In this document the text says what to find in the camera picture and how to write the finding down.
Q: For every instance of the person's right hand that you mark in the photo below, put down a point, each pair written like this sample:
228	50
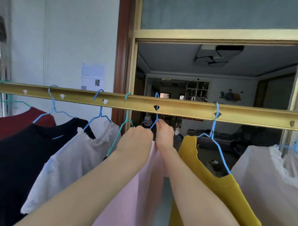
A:
165	137

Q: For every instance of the person's left hand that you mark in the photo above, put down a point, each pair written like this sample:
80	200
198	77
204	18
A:
135	144

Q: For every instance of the gold clothes rail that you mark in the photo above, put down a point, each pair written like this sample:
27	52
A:
209	111

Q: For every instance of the pink t-shirt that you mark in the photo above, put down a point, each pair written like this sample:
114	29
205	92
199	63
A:
139	198

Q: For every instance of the white lace blouse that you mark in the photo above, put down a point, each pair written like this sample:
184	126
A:
69	158

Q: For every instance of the mustard yellow t-shirt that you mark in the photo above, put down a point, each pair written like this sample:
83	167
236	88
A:
223	191

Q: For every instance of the sheer white lace-collar shirt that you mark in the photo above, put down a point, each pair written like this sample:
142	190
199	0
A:
260	181

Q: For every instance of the black t-shirt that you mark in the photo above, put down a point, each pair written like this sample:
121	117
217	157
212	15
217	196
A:
23	158

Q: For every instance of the dark red t-shirt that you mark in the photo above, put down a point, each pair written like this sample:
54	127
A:
18	121

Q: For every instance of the person's left forearm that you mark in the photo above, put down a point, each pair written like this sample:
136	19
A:
81	198

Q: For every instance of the person's right forearm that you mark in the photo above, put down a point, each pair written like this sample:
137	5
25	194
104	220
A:
193	198

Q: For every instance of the grey sofa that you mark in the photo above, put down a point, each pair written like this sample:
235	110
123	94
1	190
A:
244	137

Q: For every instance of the white paper notice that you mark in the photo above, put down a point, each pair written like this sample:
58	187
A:
93	74

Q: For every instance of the ceiling lamp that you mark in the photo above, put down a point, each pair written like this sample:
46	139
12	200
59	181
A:
216	56

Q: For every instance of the gold framed glass door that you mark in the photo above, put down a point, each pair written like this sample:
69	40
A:
209	35

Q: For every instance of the metal mop poles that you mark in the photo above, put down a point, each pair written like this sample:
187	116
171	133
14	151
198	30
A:
3	58

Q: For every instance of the indoor wall shelf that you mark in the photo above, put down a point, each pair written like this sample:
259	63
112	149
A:
196	89

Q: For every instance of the brown door frame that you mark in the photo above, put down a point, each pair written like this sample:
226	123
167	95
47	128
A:
121	58

